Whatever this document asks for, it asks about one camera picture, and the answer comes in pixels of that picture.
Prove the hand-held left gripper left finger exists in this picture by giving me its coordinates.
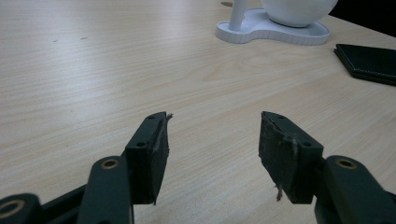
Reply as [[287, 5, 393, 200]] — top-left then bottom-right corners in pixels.
[[76, 111, 174, 224]]

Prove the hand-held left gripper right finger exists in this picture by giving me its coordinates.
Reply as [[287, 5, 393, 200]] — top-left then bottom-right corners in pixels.
[[258, 110, 396, 224]]

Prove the white key stand with post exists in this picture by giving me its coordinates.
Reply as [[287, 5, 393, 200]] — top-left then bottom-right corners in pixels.
[[215, 0, 331, 47]]

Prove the white round bowl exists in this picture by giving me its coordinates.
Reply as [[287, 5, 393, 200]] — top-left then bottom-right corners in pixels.
[[261, 0, 339, 29]]

